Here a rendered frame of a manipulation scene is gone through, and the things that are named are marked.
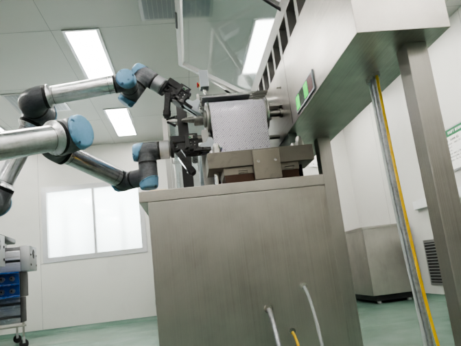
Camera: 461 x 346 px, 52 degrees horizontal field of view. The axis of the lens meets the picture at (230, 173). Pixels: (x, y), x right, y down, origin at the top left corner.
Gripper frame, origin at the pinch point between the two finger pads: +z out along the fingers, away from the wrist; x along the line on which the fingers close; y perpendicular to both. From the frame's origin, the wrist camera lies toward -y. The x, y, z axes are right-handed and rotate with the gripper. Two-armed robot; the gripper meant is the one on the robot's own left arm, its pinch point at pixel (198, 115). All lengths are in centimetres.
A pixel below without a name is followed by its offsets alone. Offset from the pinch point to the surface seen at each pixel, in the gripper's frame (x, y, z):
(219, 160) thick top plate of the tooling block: -26.8, -18.4, 20.7
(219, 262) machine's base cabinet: -33, -50, 41
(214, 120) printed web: -7.1, -0.2, 7.9
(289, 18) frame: -29, 45, 12
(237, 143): -7.1, -3.0, 21.3
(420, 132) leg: -82, 4, 65
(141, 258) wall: 549, -79, -44
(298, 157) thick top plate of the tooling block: -27, -1, 45
